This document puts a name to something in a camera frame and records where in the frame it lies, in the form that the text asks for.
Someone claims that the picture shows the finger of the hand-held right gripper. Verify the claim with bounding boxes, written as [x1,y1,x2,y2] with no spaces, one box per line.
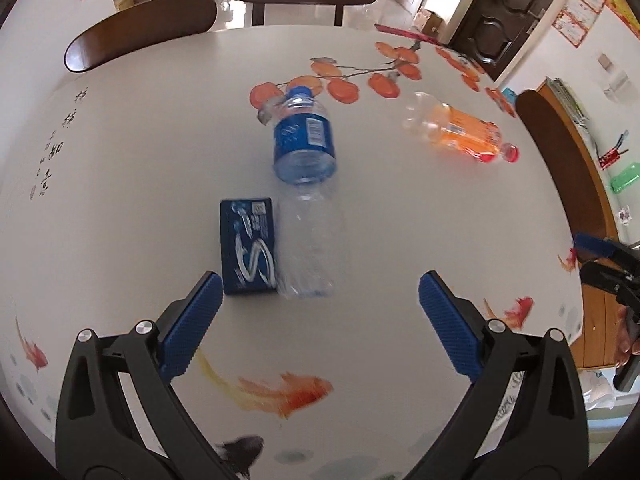
[574,232,640,270]
[580,259,640,295]

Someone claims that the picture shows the red-bordered wall posters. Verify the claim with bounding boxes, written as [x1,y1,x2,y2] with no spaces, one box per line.
[552,0,640,48]

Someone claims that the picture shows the red patterned doormat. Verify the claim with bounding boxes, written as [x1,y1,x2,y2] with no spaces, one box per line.
[375,24,443,46]

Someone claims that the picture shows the navy gum box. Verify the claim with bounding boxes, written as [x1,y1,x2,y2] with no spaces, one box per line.
[219,197,278,296]

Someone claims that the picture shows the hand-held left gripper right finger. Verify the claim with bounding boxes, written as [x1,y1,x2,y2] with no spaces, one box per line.
[400,270,588,480]

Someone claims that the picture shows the wooden side cabinet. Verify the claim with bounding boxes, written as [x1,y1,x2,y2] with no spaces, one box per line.
[537,77,631,371]

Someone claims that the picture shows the orange-label red-cap bottle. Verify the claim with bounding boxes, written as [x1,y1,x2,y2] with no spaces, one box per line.
[402,91,521,166]

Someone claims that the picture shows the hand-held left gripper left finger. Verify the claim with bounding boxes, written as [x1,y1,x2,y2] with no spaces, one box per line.
[55,270,241,480]

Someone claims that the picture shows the clear hanging plastic bag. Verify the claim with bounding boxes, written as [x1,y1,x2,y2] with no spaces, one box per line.
[602,70,633,106]

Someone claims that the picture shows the person's right hand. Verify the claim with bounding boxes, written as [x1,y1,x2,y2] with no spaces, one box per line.
[617,305,640,367]

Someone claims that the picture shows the green plastic basket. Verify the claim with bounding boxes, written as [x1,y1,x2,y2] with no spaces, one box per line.
[610,161,640,193]

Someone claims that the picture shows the small blue-cap water bottle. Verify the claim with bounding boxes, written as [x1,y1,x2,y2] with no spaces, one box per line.
[257,86,351,300]

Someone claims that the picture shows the white plastic bag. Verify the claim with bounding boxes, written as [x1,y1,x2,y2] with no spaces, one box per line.
[580,367,618,411]

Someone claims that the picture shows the stack of papers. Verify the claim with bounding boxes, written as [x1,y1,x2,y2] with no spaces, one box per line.
[545,77,591,123]

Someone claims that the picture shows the dark brown door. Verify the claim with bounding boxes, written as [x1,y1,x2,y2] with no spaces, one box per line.
[450,0,588,83]

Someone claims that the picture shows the brown cardboard box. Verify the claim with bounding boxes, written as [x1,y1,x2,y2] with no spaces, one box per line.
[412,9,445,36]

